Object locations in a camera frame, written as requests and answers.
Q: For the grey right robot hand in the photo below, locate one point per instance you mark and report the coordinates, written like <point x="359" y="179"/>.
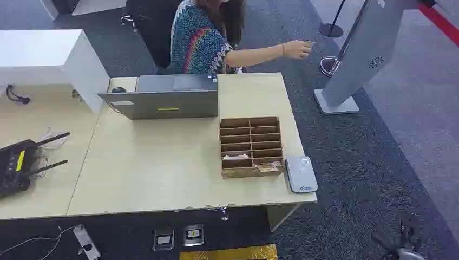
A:
<point x="403" y="238"/>

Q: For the person's left hand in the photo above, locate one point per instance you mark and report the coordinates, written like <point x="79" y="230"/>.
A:
<point x="298" y="49"/>

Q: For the small card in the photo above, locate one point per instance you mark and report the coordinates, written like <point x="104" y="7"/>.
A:
<point x="310" y="43"/>

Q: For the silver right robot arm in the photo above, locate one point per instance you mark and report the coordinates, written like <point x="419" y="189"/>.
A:
<point x="411" y="255"/>

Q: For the chrome stanchion base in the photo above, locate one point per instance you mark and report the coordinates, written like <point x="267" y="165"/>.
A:
<point x="328" y="66"/>

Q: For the grey kiosk stand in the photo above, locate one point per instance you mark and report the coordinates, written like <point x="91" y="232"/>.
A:
<point x="362" y="54"/>

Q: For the person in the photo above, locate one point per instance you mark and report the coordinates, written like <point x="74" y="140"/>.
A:
<point x="200" y="43"/>

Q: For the wooden card box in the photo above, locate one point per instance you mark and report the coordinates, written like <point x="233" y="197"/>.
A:
<point x="251" y="143"/>

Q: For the grey card reader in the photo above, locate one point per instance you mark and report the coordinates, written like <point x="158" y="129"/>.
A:
<point x="301" y="174"/>

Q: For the brown printed card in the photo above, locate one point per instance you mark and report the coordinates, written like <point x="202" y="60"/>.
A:
<point x="268" y="167"/>

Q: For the pale desk leg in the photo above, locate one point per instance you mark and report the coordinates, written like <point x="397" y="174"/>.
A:
<point x="281" y="215"/>

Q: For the white card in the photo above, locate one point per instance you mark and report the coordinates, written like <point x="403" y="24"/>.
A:
<point x="235" y="156"/>

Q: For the grey laptop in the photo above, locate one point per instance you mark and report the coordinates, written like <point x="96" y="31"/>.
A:
<point x="168" y="102"/>

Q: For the black office chair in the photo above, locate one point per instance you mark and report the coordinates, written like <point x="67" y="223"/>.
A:
<point x="154" y="32"/>

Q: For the red barrier belt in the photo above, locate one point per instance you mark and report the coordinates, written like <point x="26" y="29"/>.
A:
<point x="441" y="22"/>

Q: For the yellow floor tape sheet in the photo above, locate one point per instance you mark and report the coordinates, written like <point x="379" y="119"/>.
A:
<point x="229" y="253"/>

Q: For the small metal desk clamp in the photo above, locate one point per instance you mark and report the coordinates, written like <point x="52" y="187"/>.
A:
<point x="224" y="214"/>

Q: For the black computer mouse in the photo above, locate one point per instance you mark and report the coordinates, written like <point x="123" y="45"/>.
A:
<point x="118" y="89"/>

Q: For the silver floor socket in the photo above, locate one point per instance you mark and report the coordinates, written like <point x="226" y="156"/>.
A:
<point x="164" y="239"/>
<point x="193" y="235"/>

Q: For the white furniture panel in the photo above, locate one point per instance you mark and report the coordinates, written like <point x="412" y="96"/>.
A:
<point x="86" y="5"/>

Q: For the white cabinet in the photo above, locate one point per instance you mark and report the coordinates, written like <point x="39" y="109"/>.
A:
<point x="46" y="54"/>

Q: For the grey power strip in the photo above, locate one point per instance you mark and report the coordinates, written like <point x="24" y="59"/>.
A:
<point x="86" y="243"/>

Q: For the black router with antennas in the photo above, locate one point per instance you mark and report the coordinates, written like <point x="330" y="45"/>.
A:
<point x="14" y="168"/>

